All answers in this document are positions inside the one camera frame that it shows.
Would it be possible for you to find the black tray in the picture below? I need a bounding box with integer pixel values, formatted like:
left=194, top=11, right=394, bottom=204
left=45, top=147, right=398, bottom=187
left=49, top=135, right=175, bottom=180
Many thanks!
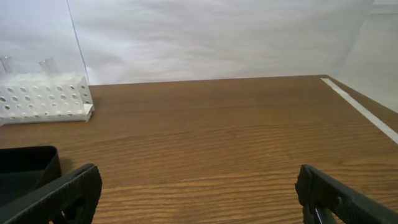
left=0, top=145, right=63, bottom=208

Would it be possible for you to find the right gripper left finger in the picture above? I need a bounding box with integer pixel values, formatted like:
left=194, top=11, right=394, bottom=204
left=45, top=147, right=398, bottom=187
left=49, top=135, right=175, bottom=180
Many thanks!
left=0, top=163, right=103, bottom=224

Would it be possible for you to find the clear test tube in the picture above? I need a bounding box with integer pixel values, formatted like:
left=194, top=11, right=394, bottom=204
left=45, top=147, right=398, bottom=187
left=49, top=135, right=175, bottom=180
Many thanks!
left=0, top=55, right=14, bottom=75
left=38, top=56, right=59, bottom=75

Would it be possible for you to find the white test tube rack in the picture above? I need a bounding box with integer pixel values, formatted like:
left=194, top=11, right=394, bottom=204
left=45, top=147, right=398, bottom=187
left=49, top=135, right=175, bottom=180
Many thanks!
left=0, top=72, right=95, bottom=127

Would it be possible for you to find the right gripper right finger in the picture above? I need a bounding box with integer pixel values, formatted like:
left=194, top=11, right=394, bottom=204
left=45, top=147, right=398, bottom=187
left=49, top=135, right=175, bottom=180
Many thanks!
left=294, top=164, right=398, bottom=224

